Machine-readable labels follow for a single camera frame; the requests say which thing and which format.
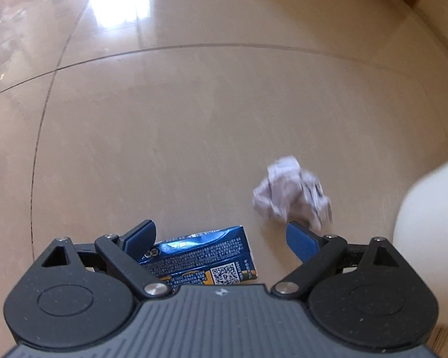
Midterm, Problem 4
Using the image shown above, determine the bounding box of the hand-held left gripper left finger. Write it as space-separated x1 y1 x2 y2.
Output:
40 219 171 301

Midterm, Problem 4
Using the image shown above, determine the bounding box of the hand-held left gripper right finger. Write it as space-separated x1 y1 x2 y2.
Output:
271 221 401 301

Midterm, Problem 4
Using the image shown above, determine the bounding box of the blue and yellow drink carton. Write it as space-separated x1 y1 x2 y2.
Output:
138 224 258 288

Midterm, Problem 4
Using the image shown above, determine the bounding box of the white plastic trash bin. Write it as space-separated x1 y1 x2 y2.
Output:
392 154 448 329

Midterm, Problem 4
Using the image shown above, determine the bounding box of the crumpled white paper ball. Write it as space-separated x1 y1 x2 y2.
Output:
251 155 333 234

